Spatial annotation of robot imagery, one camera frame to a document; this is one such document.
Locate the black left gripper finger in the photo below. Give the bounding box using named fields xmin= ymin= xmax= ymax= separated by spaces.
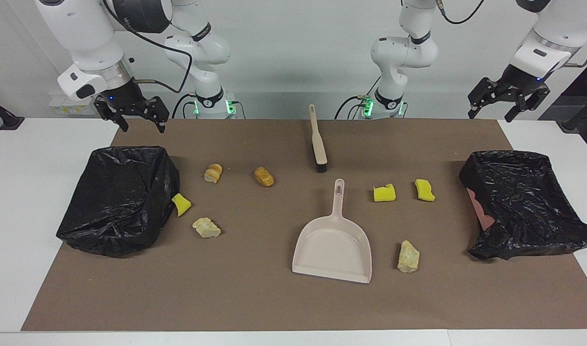
xmin=468 ymin=79 xmax=497 ymax=120
xmin=504 ymin=91 xmax=539 ymax=123

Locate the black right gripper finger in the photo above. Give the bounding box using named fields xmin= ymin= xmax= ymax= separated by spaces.
xmin=108 ymin=111 xmax=130 ymax=133
xmin=147 ymin=96 xmax=170 ymax=134

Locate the yellow sponge wedge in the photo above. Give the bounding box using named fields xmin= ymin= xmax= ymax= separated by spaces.
xmin=172 ymin=193 xmax=192 ymax=217

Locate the wavy yellow sponge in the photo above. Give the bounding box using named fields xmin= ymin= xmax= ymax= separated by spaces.
xmin=414 ymin=179 xmax=436 ymax=202

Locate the notched yellow sponge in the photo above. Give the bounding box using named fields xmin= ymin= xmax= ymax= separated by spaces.
xmin=373 ymin=184 xmax=397 ymax=202

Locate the beige hand brush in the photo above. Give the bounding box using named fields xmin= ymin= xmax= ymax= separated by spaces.
xmin=309 ymin=104 xmax=328 ymax=173

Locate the pale crusty bread chunk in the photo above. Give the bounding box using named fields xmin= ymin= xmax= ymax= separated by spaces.
xmin=397 ymin=240 xmax=420 ymax=273

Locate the beige plastic dustpan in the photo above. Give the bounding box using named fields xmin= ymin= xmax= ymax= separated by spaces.
xmin=292 ymin=178 xmax=373 ymax=284

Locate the black bin bag fully covering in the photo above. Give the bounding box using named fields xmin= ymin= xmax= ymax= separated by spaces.
xmin=56 ymin=146 xmax=181 ymax=258

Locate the black bin bag showing box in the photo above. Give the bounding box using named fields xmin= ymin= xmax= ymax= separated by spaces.
xmin=459 ymin=150 xmax=587 ymax=261

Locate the pink bin box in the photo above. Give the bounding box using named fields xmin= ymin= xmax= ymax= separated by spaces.
xmin=466 ymin=187 xmax=496 ymax=231

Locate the black stand foot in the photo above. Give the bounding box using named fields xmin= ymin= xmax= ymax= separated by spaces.
xmin=558 ymin=94 xmax=587 ymax=133
xmin=0 ymin=92 xmax=25 ymax=131

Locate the brown bread roll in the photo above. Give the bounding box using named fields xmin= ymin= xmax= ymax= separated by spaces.
xmin=254 ymin=166 xmax=275 ymax=187

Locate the brown table mat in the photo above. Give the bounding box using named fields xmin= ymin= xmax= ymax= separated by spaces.
xmin=22 ymin=119 xmax=587 ymax=332

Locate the black right base cable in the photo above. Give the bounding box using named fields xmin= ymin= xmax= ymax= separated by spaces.
xmin=172 ymin=94 xmax=198 ymax=119

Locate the black base cable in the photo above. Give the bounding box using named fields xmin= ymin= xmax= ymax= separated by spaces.
xmin=334 ymin=77 xmax=381 ymax=120
xmin=172 ymin=94 xmax=198 ymax=119

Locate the white wall socket box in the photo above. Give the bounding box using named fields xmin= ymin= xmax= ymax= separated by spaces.
xmin=49 ymin=94 xmax=101 ymax=116

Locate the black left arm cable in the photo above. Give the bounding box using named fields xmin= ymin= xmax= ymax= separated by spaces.
xmin=435 ymin=0 xmax=486 ymax=25

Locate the black left base cable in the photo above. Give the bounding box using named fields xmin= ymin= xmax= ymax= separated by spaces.
xmin=334 ymin=77 xmax=381 ymax=120

